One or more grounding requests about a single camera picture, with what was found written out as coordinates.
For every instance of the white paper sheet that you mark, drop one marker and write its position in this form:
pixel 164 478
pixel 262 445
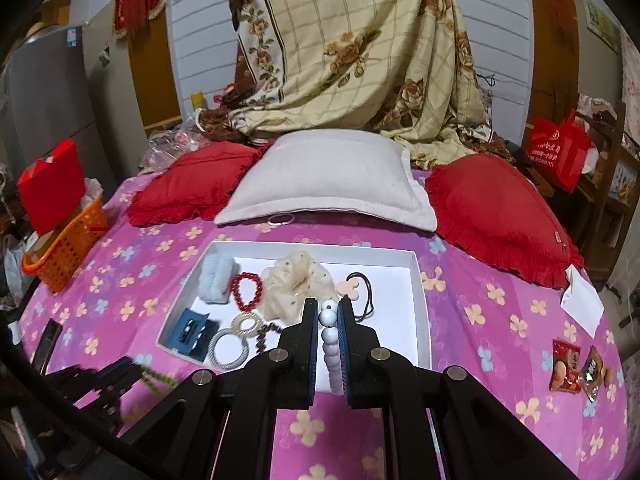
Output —
pixel 582 305

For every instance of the brown snack packet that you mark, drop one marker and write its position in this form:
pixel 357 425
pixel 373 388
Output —
pixel 595 372

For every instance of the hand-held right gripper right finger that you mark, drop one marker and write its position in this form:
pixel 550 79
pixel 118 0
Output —
pixel 345 345

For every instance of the silver bangle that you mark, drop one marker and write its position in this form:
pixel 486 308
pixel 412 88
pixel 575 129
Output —
pixel 268 219

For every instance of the black smartphone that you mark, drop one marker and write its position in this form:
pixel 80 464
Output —
pixel 45 345

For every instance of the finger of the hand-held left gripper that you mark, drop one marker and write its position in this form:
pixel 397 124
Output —
pixel 117 371
pixel 110 407

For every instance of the grey refrigerator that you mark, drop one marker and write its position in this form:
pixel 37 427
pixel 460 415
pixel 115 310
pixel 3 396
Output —
pixel 50 100

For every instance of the blue hair clip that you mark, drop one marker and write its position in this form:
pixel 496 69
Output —
pixel 182 340

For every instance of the wooden shelf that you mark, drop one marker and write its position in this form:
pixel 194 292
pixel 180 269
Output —
pixel 612 200

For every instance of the plastic bag in basket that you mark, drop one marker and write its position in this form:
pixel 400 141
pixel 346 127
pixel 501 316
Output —
pixel 93 191

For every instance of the pink floral bedsheet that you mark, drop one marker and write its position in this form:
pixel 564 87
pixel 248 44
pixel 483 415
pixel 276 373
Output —
pixel 475 335

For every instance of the orange plastic basket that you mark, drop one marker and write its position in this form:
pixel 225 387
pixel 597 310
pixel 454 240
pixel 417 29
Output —
pixel 70 250

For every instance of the cream mesh scrunchie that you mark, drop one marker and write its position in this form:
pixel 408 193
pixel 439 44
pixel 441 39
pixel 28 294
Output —
pixel 295 280

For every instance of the red shopping bag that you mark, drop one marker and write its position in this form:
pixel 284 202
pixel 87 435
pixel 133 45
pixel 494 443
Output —
pixel 555 150

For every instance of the red cardboard box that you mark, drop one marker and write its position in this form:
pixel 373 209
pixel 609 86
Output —
pixel 50 185

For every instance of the red snack packet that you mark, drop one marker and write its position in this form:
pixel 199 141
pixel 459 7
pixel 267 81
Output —
pixel 565 365

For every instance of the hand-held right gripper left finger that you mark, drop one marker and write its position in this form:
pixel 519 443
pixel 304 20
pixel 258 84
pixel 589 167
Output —
pixel 312 340

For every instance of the white pillow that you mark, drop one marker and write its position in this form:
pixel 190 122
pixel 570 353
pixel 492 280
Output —
pixel 325 180

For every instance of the framed wall picture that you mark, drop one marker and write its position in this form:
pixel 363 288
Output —
pixel 600 22

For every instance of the red ruffled pillow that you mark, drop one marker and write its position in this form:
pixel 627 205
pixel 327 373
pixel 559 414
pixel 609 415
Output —
pixel 190 185
pixel 500 220

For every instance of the white shallow box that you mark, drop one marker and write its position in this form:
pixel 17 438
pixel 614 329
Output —
pixel 390 280

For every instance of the cream floral quilt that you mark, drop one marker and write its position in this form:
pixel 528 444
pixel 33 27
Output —
pixel 350 35

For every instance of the yellow bottle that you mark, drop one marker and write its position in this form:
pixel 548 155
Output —
pixel 197 100

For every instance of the clear plastic bags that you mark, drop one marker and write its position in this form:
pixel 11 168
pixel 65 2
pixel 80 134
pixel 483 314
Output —
pixel 170 147

